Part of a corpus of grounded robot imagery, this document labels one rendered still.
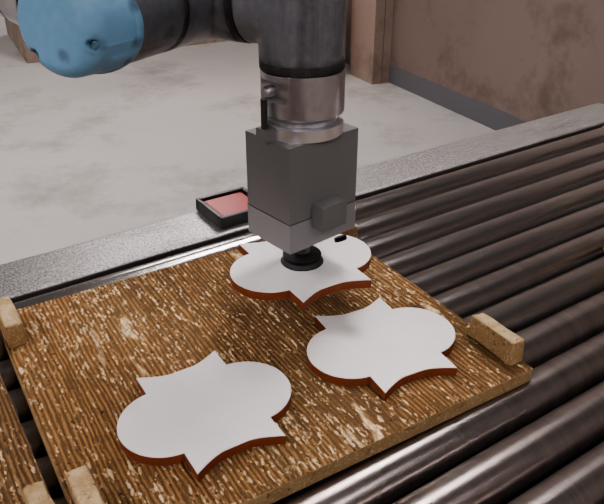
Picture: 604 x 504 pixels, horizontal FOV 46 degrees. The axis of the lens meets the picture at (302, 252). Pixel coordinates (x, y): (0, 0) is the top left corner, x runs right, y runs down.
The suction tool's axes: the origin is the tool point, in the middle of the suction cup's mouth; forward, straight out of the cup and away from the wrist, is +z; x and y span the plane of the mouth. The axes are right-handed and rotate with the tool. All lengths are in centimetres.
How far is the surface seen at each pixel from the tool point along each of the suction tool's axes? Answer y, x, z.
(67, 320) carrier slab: -19.4, 14.0, 4.6
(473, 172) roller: 47.1, 13.1, 6.4
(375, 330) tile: 1.9, -8.8, 3.5
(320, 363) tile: -5.6, -9.0, 3.5
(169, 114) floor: 170, 314, 99
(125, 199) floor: 90, 224, 99
